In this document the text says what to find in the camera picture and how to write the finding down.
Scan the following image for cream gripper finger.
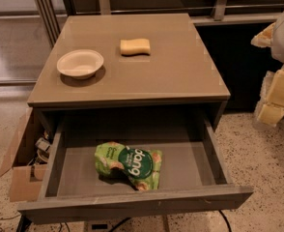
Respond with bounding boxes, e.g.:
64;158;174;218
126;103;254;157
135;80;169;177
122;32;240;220
256;65;284;127
251;23;275;48

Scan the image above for green rice chip bag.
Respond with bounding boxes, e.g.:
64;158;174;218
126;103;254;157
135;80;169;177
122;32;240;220
95;142;163;190

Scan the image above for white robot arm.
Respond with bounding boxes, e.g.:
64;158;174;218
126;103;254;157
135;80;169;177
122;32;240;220
251;12;284;127

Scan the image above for grey counter cabinet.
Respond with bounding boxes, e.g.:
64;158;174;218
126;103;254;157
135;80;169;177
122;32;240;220
28;14;230;131

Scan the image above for grey open drawer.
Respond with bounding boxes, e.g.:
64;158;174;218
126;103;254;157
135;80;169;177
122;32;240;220
18;114;253;223

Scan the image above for yellow sponge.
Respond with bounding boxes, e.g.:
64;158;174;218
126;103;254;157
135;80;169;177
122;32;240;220
120;39;151;55

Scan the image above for white paper bowl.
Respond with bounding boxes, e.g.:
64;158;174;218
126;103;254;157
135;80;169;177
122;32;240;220
57;49;104;79

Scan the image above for items inside cardboard box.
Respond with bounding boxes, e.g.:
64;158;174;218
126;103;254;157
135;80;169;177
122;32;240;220
28;131;51;165

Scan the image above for brown cardboard box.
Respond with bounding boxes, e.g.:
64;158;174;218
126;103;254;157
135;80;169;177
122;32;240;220
0;108;46;202

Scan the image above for black floor cable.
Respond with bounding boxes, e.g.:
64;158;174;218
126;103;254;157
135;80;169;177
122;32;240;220
217;210;233;232

